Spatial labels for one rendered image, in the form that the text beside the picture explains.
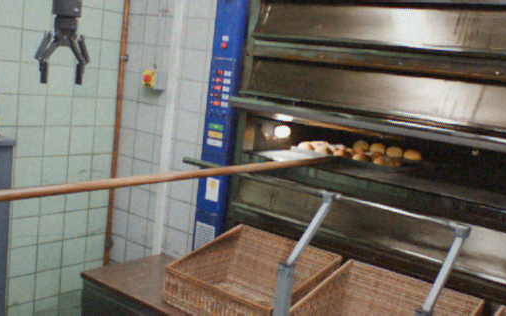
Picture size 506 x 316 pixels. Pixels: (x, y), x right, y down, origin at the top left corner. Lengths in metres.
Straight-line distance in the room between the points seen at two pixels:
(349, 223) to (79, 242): 1.59
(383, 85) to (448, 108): 0.29
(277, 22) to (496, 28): 0.95
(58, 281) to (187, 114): 1.15
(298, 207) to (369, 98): 0.58
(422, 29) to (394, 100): 0.29
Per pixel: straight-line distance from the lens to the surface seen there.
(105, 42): 3.40
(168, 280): 2.59
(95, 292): 2.88
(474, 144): 2.20
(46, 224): 3.36
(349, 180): 2.56
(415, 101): 2.43
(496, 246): 2.38
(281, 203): 2.75
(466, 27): 2.39
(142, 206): 3.38
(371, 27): 2.54
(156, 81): 3.18
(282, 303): 2.08
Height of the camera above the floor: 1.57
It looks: 9 degrees down
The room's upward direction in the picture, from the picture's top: 7 degrees clockwise
